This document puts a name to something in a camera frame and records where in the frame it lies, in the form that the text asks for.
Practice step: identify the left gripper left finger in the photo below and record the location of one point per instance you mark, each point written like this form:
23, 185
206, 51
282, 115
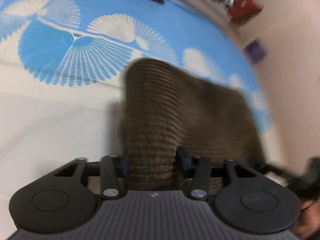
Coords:
112, 167

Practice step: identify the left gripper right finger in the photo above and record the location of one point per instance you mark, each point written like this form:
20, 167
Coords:
198, 170

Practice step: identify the brown corduroy pants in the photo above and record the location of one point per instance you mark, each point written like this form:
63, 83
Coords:
166, 108

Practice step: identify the person right hand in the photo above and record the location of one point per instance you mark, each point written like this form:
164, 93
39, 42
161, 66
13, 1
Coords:
307, 225

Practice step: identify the purple box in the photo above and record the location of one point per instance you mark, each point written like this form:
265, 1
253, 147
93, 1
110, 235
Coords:
255, 51

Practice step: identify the blue patterned bed sheet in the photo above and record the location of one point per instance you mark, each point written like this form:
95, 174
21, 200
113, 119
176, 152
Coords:
62, 63

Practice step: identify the red cushion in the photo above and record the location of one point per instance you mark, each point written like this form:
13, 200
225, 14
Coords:
243, 10

